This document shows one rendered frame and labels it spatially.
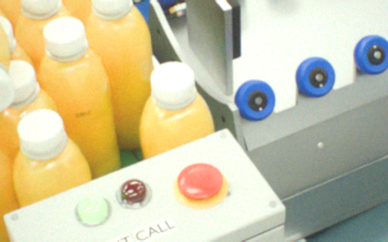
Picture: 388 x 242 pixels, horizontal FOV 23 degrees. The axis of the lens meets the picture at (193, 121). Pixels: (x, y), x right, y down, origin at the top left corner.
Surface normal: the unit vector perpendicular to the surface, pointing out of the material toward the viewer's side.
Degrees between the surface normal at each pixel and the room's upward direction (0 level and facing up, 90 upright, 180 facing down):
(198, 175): 0
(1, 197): 90
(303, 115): 52
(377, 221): 0
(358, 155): 70
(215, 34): 90
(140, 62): 90
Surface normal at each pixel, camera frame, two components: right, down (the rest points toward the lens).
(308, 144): 0.40, 0.36
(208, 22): -0.90, 0.35
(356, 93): 0.32, 0.07
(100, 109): 0.79, 0.42
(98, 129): 0.60, 0.55
